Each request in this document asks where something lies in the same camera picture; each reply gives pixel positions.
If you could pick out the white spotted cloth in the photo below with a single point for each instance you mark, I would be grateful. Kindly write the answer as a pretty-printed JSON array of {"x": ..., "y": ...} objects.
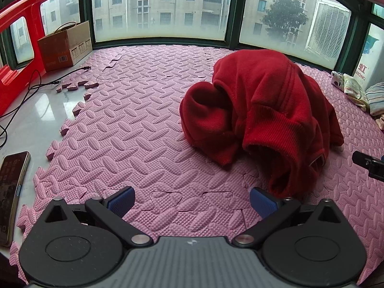
[{"x": 337, "y": 79}]

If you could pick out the green window frame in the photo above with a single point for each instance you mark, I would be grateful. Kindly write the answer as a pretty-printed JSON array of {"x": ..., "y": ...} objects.
[{"x": 235, "y": 6}]

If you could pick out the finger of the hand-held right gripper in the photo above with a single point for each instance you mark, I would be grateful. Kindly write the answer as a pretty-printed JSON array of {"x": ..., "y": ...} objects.
[{"x": 364, "y": 160}]

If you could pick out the green tree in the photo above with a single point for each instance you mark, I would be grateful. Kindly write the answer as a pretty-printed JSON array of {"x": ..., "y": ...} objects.
[{"x": 285, "y": 15}]

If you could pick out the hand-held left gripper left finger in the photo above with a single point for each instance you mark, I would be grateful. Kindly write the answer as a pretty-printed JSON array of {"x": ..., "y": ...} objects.
[{"x": 121, "y": 200}]

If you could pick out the red sweater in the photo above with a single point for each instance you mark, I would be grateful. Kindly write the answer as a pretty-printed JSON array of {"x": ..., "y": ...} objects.
[{"x": 270, "y": 96}]

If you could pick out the cardboard box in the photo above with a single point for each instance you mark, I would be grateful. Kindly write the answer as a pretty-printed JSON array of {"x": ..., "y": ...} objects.
[{"x": 60, "y": 51}]

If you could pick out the red plastic stool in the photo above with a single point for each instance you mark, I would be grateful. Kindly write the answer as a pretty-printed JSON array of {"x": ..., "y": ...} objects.
[{"x": 9, "y": 78}]

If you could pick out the pink foam puzzle mat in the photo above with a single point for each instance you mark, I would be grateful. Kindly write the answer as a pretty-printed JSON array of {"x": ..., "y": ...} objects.
[{"x": 135, "y": 126}]

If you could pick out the beige apartment building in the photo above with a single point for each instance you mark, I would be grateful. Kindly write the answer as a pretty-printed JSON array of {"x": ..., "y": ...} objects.
[{"x": 180, "y": 0}]

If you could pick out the white louvred air conditioner unit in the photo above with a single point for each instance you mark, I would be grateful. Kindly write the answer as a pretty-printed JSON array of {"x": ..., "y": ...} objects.
[{"x": 327, "y": 30}]

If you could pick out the small pink cloth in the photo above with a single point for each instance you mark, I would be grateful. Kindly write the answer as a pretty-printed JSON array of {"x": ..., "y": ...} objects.
[{"x": 381, "y": 123}]

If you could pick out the yellow floral cloth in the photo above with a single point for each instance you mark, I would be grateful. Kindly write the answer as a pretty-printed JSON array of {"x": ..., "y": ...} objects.
[{"x": 354, "y": 91}]

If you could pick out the smartphone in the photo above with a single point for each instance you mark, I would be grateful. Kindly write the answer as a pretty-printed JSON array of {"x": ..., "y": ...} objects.
[{"x": 10, "y": 192}]

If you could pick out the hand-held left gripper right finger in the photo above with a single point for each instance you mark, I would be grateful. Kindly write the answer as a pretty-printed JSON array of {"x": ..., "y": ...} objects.
[{"x": 261, "y": 200}]

